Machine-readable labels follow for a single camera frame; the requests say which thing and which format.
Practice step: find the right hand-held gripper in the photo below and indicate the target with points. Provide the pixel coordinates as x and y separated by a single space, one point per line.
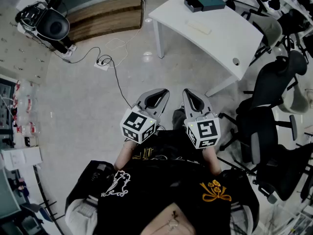
203 131

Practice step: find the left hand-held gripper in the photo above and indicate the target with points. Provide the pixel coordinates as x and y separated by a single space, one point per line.
137 126

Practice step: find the white rectangular block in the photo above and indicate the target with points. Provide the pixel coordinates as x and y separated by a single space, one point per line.
199 27

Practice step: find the person's right forearm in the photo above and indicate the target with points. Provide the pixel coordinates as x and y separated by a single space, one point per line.
211 160

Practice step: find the person's left forearm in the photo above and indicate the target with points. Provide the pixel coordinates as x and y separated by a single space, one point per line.
123 155

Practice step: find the white table leg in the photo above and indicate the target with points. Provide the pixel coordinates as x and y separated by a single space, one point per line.
220 86
159 40

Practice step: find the white power strip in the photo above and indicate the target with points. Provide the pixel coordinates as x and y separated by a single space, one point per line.
101 66

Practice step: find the tall black office chair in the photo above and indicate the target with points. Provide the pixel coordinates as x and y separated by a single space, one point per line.
266 87

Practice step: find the person's black embroidered shirt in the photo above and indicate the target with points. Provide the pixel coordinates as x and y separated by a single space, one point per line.
159 190

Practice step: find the wooden platform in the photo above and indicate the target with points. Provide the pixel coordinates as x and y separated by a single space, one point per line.
105 18

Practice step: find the beige shell chair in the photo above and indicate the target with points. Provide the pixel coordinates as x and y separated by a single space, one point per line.
297 101

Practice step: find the grey office chair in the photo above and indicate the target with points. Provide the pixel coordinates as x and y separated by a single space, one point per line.
267 30

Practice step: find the dark blue drawer box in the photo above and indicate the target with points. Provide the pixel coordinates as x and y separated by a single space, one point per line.
207 2

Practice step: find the black mesh office chair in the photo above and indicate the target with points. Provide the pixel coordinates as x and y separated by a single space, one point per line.
286 172

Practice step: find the pile of clear red-label packets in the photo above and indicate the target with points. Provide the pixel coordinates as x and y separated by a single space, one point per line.
25 104

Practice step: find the white cardboard box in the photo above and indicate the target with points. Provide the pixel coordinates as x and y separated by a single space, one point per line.
22 157

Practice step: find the dark glass cabinet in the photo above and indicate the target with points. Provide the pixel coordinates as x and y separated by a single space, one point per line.
6 101

